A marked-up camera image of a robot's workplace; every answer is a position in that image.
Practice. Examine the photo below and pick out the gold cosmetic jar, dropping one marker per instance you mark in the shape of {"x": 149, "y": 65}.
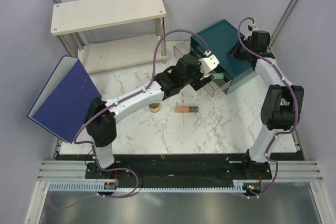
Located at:
{"x": 154, "y": 107}

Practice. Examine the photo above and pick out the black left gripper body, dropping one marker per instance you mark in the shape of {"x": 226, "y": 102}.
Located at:
{"x": 195, "y": 82}

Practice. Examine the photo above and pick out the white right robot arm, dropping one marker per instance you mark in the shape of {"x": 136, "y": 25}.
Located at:
{"x": 280, "y": 111}

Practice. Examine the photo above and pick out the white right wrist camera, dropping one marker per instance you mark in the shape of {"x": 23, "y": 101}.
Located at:
{"x": 252, "y": 27}

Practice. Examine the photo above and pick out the white two-tier shelf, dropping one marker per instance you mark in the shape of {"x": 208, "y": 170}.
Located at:
{"x": 85, "y": 15}

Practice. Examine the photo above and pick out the teal drawer cabinet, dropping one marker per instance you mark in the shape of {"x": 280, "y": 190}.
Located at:
{"x": 221, "y": 38}

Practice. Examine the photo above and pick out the aluminium front rail frame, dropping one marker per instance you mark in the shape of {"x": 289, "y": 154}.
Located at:
{"x": 69, "y": 171}

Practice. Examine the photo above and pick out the light blue cable duct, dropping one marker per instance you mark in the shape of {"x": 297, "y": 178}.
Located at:
{"x": 104, "y": 188}

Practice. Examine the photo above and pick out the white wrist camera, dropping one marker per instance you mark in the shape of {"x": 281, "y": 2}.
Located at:
{"x": 252, "y": 27}
{"x": 208, "y": 63}

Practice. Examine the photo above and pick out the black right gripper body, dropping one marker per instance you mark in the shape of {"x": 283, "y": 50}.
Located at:
{"x": 240, "y": 52}

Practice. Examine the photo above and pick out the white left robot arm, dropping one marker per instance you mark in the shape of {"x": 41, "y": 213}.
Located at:
{"x": 103, "y": 116}

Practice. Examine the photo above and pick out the smoked clear drawer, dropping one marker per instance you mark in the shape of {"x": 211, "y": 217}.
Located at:
{"x": 215, "y": 86}
{"x": 226, "y": 87}

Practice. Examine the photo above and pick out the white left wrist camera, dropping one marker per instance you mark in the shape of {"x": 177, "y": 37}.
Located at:
{"x": 208, "y": 63}

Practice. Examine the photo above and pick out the blue ring binder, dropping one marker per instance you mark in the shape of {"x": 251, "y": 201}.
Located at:
{"x": 63, "y": 103}

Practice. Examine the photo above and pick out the green white cosmetic tube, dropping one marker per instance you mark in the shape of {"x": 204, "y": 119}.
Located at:
{"x": 215, "y": 76}

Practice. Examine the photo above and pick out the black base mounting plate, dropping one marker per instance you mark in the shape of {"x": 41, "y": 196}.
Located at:
{"x": 175, "y": 170}

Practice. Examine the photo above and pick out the copper lipstick tube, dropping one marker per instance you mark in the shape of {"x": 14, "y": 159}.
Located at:
{"x": 186, "y": 109}

